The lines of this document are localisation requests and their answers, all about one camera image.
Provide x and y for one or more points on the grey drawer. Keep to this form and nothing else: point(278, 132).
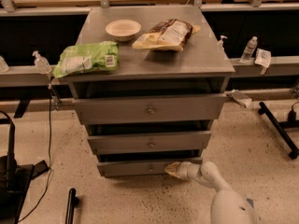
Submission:
point(148, 142)
point(144, 109)
point(143, 167)

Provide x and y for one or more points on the grey metal drawer cabinet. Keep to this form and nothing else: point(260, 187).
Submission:
point(201, 68)

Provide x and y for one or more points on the black stand base right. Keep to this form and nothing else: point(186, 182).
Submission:
point(282, 126)

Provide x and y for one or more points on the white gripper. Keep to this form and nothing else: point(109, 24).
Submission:
point(186, 171)

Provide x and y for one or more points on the grey bottom drawer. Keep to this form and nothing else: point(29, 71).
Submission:
point(143, 167)

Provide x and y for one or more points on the clear water bottle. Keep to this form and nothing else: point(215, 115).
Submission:
point(249, 49)

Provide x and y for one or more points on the grey middle drawer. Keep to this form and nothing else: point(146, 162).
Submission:
point(148, 142)

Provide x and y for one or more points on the brown yellow snack bag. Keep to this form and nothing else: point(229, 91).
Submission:
point(167, 35)

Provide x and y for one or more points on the grey top drawer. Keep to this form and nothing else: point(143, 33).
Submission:
point(144, 109)

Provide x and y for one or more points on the white wipe packet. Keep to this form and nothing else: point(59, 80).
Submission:
point(263, 57)

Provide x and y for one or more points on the green chip bag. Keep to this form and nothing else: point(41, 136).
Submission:
point(87, 58)

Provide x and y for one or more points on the folded cloth on ledge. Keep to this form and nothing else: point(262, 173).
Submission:
point(240, 97)

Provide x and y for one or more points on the small pump bottle right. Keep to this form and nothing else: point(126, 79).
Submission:
point(221, 41)

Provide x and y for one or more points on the white paper bowl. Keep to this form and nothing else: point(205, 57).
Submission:
point(123, 30)

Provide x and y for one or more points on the black stand left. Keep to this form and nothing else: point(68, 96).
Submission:
point(14, 178)

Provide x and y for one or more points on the black bar on floor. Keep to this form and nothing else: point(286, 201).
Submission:
point(71, 204)

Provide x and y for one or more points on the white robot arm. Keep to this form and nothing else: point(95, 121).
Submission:
point(228, 206)

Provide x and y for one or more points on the left hand sanitizer bottle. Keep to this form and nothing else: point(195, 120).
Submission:
point(41, 63)

